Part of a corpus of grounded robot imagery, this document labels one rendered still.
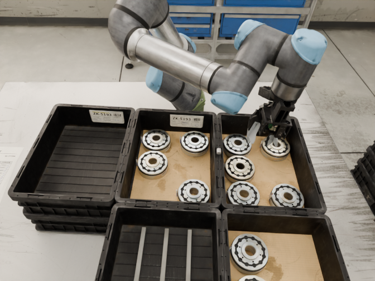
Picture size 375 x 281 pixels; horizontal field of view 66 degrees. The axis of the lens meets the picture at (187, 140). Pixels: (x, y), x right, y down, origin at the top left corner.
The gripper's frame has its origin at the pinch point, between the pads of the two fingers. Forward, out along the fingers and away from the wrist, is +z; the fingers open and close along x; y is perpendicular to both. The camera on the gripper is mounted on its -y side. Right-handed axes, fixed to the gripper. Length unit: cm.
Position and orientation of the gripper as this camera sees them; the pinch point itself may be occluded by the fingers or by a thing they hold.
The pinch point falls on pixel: (258, 139)
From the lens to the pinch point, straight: 91.0
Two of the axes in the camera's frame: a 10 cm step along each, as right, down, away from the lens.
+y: -0.5, 7.4, -6.7
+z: -1.3, 6.6, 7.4
